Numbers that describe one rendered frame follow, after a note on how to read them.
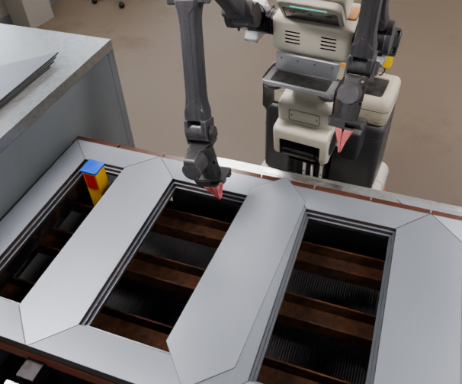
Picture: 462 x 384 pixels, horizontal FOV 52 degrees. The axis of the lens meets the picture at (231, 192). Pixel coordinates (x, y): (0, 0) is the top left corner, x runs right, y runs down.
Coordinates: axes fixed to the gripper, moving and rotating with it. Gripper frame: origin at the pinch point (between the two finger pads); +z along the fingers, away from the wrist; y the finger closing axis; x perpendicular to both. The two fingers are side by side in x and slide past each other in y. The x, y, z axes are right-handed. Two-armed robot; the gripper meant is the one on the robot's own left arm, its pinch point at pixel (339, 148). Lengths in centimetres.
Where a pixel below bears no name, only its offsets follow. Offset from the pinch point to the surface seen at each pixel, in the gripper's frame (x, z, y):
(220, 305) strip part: -42, 38, -13
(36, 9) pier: 206, -9, -328
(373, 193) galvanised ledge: 31.4, 19.6, 10.5
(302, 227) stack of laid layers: -10.7, 23.2, -3.3
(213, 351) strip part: -53, 43, -9
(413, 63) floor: 264, -22, -3
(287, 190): -0.8, 16.7, -12.5
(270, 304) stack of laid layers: -37, 35, -1
